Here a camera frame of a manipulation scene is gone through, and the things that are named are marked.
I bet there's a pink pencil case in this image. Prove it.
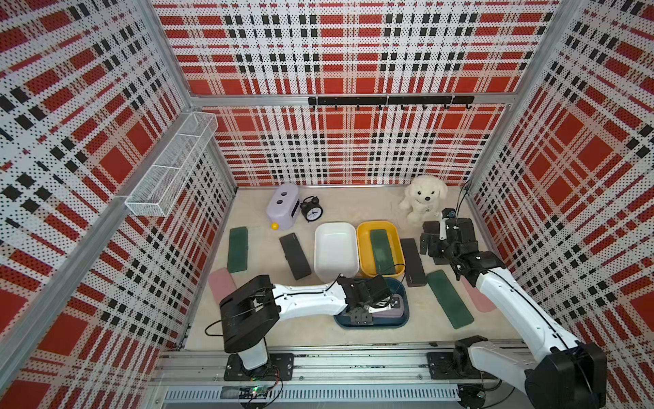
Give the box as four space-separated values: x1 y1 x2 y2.
461 278 497 314
207 268 237 306
368 295 405 319

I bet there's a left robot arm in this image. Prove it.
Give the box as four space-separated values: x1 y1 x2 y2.
219 274 393 373

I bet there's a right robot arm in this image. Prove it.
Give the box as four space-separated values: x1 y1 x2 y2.
419 217 607 408

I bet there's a dark teal storage box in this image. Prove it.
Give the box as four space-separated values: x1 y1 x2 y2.
334 278 410 330

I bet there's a green case in yellow box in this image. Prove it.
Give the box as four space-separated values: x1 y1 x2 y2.
370 229 396 275

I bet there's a white storage box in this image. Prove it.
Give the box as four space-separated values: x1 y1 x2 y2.
313 223 360 283

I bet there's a black pencil case near yellow box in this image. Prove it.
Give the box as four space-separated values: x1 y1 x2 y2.
400 239 427 287

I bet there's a yellow storage box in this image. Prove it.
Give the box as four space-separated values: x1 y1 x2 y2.
357 221 405 279

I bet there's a green pencil case right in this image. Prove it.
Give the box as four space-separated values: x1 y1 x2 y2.
427 270 474 330

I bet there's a dark grey pencil case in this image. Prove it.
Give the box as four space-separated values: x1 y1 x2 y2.
279 233 312 281

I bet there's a dark green pencil case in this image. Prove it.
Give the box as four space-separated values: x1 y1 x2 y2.
228 227 249 274

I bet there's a white plush dog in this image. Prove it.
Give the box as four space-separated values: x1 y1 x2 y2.
399 176 448 224

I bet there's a black alarm clock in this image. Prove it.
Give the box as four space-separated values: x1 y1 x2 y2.
300 196 324 223

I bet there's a lilac plastic container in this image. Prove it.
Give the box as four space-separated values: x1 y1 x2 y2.
266 183 300 230

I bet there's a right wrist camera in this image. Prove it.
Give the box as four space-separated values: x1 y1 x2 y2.
441 208 456 220

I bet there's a metal base rail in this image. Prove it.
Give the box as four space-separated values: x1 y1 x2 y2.
142 343 531 408

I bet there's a black hook rail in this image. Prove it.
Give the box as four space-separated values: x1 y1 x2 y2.
308 95 475 107

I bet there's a white wire basket shelf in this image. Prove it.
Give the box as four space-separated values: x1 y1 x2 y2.
125 112 217 217

